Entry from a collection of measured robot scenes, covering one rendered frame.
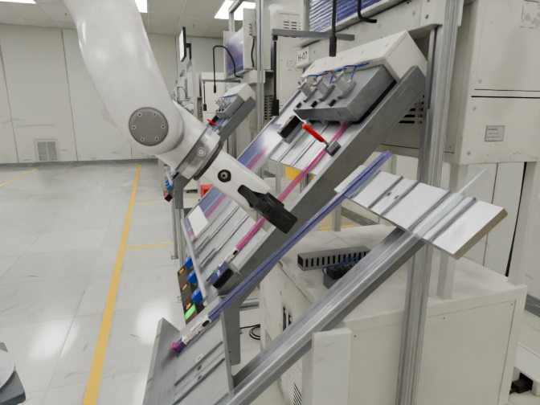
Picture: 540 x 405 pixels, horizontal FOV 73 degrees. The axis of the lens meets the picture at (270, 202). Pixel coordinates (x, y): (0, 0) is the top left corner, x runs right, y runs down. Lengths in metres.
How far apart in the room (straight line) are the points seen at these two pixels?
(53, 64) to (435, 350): 9.37
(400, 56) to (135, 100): 0.64
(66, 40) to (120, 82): 9.33
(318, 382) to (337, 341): 0.07
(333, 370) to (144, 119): 0.44
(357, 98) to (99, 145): 8.95
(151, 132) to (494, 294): 1.08
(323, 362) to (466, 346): 0.77
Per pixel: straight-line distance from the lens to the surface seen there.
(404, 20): 0.99
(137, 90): 0.48
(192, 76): 5.45
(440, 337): 1.21
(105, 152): 9.64
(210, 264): 0.99
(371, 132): 0.87
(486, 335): 1.34
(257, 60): 2.25
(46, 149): 9.83
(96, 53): 0.51
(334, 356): 0.59
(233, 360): 0.87
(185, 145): 0.55
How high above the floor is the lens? 1.12
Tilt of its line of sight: 13 degrees down
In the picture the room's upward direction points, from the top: straight up
